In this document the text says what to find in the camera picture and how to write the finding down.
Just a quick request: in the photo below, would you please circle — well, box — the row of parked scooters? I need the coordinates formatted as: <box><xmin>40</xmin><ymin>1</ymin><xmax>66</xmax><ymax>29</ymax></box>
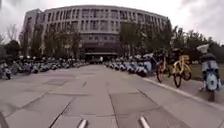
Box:
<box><xmin>0</xmin><ymin>56</ymin><xmax>90</xmax><ymax>81</ymax></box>
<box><xmin>103</xmin><ymin>53</ymin><xmax>161</xmax><ymax>78</ymax></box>

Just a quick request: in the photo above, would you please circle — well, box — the grey stone slab paving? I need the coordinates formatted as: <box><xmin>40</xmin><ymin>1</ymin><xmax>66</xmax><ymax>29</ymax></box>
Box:
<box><xmin>0</xmin><ymin>64</ymin><xmax>224</xmax><ymax>128</ymax></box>

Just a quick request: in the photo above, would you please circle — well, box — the large curved grey building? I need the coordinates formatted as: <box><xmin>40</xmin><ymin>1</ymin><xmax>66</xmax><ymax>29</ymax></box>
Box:
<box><xmin>21</xmin><ymin>4</ymin><xmax>170</xmax><ymax>62</ymax></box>

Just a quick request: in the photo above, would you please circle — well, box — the orange bicycle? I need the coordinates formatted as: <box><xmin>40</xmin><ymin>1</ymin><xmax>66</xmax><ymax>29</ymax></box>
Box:
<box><xmin>155</xmin><ymin>50</ymin><xmax>172</xmax><ymax>84</ymax></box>

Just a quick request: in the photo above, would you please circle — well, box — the row of trees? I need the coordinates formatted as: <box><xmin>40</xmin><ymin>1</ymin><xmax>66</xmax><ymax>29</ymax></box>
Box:
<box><xmin>0</xmin><ymin>23</ymin><xmax>84</xmax><ymax>62</ymax></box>
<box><xmin>118</xmin><ymin>20</ymin><xmax>224</xmax><ymax>64</ymax></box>

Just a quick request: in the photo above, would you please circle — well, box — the robot's own part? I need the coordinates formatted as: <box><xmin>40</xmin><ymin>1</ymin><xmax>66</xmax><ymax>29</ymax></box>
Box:
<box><xmin>139</xmin><ymin>115</ymin><xmax>151</xmax><ymax>128</ymax></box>
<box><xmin>77</xmin><ymin>119</ymin><xmax>88</xmax><ymax>128</ymax></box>

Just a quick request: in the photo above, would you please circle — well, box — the yellow bicycle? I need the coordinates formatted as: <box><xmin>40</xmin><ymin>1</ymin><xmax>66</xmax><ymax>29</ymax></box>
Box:
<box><xmin>172</xmin><ymin>49</ymin><xmax>193</xmax><ymax>89</ymax></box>

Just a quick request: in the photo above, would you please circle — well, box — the pale blue scooter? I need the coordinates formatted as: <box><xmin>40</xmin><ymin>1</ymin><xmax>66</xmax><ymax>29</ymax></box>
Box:
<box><xmin>196</xmin><ymin>43</ymin><xmax>222</xmax><ymax>102</ymax></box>

